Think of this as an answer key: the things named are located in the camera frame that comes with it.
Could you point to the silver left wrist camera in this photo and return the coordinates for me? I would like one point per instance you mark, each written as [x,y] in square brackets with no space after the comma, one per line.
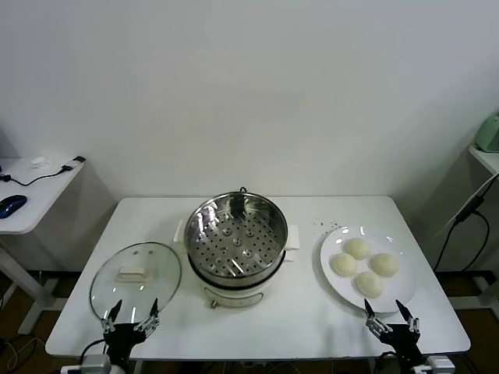
[95,364]

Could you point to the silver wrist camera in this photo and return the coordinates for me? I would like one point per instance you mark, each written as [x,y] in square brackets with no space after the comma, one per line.
[95,364]
[440,365]

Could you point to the cream electric cooker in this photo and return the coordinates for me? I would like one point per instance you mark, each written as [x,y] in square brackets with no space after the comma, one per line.
[234,298]

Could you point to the blue computer mouse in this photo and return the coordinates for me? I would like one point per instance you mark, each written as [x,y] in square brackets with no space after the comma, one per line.
[11,204]

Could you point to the stainless steel steamer basket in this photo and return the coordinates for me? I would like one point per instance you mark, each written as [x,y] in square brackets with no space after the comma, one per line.
[234,241]

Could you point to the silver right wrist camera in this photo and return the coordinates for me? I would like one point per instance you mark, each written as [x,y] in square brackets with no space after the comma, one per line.
[440,365]

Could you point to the small white adapter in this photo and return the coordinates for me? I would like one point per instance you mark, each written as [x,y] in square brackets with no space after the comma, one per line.
[38,162]

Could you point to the white side desk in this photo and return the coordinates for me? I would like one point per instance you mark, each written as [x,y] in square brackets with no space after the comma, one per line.
[39,187]

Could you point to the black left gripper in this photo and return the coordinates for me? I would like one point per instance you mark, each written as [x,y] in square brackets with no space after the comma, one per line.
[121,339]

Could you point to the white side table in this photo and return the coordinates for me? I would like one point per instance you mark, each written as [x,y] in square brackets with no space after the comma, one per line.
[487,159]

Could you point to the pale green appliance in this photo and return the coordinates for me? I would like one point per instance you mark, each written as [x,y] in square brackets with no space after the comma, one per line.
[489,134]

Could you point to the scattered dark crumbs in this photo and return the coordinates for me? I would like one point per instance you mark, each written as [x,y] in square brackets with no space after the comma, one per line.
[323,224]

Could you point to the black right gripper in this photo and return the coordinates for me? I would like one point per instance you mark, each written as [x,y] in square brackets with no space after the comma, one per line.
[401,343]

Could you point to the white round plate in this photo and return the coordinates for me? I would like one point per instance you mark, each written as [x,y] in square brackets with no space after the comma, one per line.
[339,288]

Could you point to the white steamed baozi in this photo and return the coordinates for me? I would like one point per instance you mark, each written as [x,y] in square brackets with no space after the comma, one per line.
[358,248]
[344,265]
[369,284]
[384,265]

